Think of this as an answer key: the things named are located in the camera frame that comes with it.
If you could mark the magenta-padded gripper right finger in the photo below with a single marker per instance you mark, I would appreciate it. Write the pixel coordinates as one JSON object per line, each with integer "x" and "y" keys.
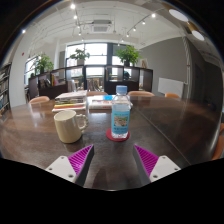
{"x": 163, "y": 167}

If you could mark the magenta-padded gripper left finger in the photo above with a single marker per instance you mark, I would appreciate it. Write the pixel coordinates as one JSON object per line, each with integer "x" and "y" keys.
{"x": 61, "y": 167}

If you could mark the clear water bottle blue cap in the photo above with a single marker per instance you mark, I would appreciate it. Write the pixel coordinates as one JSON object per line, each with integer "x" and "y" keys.
{"x": 120, "y": 116}

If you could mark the cream ceramic mug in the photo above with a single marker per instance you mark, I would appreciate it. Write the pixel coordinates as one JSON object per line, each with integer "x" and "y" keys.
{"x": 66, "y": 126}

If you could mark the flat round red coaster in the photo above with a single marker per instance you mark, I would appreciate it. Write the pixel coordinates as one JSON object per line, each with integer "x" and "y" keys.
{"x": 109, "y": 136}

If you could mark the stack of books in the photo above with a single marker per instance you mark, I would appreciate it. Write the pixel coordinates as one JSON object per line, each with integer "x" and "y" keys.
{"x": 70, "y": 100}

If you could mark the book with blue cover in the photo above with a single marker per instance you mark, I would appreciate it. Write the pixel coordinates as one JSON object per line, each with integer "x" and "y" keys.
{"x": 100, "y": 104}

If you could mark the white board panel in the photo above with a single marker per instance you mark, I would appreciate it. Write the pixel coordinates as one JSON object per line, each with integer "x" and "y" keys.
{"x": 170, "y": 87}

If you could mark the low dark shelf unit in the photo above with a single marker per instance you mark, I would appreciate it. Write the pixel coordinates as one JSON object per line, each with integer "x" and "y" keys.
{"x": 146, "y": 81}

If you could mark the tall dark bookshelf unit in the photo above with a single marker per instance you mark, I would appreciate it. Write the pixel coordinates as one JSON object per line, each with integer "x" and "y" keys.
{"x": 4, "y": 90}

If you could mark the bushy green potted plant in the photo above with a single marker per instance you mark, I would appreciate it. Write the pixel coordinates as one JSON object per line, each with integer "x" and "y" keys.
{"x": 44, "y": 62}

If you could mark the small green potted plant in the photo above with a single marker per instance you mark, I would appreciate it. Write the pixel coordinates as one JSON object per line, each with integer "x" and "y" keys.
{"x": 80, "y": 54}

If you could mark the large green potted plant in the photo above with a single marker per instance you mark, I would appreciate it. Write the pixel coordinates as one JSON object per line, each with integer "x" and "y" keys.
{"x": 128, "y": 54}

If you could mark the ceiling air conditioner unit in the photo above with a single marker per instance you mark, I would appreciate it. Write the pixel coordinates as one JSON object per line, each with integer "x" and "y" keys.
{"x": 101, "y": 26}

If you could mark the ceiling lights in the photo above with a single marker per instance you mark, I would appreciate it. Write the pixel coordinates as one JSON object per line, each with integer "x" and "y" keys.
{"x": 178, "y": 15}

